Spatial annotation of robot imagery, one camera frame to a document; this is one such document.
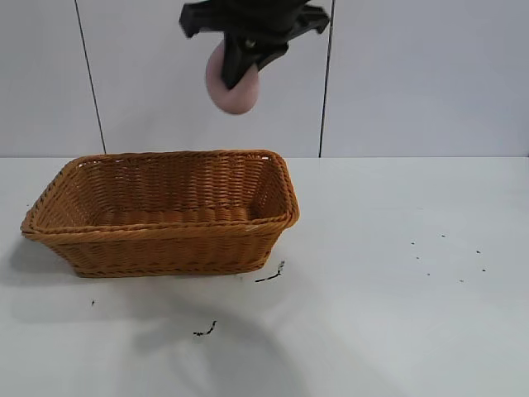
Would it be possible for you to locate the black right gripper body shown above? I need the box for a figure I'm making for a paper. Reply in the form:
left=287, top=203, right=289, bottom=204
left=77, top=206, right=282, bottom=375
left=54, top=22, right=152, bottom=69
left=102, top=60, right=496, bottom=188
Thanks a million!
left=179, top=0, right=332, bottom=45

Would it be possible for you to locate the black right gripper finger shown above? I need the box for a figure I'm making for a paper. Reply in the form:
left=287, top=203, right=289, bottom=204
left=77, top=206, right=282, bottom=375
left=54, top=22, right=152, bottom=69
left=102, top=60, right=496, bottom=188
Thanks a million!
left=220, top=31, right=266, bottom=90
left=254, top=40, right=289, bottom=70

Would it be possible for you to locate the brown woven wicker basket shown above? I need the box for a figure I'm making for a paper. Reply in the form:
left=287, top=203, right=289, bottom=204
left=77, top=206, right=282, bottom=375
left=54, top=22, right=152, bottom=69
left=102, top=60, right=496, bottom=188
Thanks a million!
left=20, top=149, right=301, bottom=279

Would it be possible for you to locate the pink peach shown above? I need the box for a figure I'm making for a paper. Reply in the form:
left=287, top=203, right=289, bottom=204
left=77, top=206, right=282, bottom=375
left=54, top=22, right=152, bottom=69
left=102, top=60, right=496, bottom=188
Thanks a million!
left=205, top=41, right=261, bottom=115

